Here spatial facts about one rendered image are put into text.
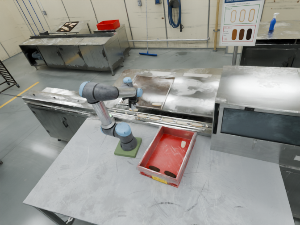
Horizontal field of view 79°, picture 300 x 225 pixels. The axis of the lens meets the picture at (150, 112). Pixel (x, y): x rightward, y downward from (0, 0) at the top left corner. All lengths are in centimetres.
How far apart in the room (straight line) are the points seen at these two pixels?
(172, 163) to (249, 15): 147
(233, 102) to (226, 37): 99
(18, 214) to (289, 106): 291
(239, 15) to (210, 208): 163
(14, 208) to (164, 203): 212
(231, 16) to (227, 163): 132
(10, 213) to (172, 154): 218
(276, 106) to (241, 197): 61
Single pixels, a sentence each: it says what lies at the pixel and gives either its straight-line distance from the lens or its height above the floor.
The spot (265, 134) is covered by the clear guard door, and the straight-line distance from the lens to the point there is 141.
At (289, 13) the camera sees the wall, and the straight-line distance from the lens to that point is 515.
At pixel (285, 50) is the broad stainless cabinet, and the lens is 316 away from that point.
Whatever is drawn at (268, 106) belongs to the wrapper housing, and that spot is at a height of 130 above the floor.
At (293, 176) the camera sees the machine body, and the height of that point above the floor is 72.
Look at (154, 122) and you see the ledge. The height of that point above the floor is 86.
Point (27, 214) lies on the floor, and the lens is 288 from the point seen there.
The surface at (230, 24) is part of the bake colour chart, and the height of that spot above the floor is 148.
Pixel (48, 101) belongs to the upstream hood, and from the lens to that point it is 262.
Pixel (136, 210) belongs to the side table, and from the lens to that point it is 138.
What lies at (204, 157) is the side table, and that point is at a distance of 154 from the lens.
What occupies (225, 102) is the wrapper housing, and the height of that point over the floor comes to 130.
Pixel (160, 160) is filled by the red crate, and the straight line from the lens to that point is 153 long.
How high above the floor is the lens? 207
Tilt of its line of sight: 39 degrees down
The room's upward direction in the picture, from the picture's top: 12 degrees counter-clockwise
